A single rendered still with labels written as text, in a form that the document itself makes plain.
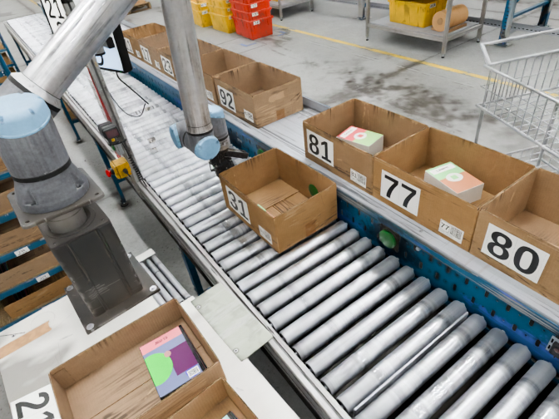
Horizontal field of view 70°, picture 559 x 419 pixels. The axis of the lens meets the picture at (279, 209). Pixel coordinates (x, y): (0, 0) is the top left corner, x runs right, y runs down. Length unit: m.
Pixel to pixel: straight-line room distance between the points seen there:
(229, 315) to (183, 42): 0.84
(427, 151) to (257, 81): 1.16
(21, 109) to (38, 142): 0.09
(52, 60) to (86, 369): 0.88
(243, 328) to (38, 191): 0.69
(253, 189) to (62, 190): 0.84
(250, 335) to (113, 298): 0.49
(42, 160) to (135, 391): 0.67
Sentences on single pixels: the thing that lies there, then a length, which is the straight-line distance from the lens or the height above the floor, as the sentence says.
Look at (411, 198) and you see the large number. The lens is 1.36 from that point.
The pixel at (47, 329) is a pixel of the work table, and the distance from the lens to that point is 1.58.
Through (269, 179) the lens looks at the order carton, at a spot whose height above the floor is 0.78.
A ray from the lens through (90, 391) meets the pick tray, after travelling 1.34.
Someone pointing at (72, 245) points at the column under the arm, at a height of 1.05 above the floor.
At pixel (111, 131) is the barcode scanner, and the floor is 1.08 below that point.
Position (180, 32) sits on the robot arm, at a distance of 1.30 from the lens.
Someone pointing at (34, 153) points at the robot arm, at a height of 1.34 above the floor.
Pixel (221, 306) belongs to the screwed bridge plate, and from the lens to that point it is 1.36.
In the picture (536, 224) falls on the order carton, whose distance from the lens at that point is 1.48.
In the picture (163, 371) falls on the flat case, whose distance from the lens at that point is 1.25.
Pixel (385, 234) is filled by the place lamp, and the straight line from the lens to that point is 1.42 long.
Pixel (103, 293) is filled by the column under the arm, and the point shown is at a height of 0.83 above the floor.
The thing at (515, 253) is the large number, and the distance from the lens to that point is 1.24.
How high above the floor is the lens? 1.79
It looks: 38 degrees down
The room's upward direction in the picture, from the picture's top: 8 degrees counter-clockwise
